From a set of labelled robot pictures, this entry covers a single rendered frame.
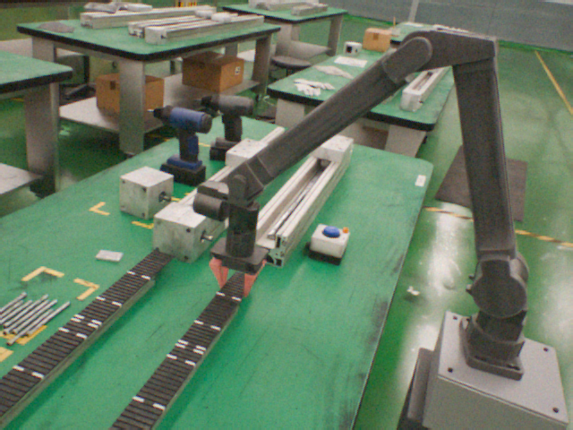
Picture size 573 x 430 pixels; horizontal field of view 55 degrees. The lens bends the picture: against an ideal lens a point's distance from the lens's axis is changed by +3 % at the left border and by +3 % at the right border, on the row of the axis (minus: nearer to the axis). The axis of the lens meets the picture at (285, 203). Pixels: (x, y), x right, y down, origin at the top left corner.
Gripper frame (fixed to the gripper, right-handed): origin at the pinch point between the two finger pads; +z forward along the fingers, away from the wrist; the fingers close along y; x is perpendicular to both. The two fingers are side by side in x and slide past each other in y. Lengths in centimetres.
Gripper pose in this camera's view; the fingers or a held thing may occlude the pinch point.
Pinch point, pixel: (235, 288)
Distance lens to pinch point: 112.4
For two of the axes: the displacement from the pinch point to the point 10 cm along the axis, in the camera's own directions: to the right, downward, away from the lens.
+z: -1.4, 9.0, 4.2
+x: -3.0, 3.7, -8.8
